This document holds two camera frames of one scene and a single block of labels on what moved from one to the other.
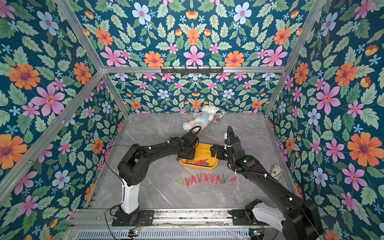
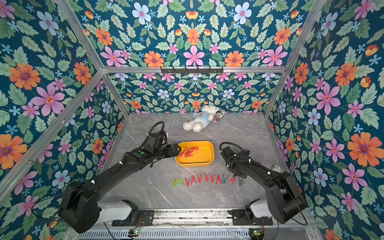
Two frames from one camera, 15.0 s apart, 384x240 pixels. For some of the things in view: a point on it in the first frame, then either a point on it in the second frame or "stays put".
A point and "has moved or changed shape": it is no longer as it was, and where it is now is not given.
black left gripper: [192, 157] -> [170, 153]
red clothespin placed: [233, 180] stays put
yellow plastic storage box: [203, 160] has moved or changed shape
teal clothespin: [224, 180] stays put
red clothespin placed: [207, 178] stays put
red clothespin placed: [218, 178] stays put
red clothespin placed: [212, 179] stays put
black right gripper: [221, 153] -> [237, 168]
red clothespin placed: [199, 179] stays put
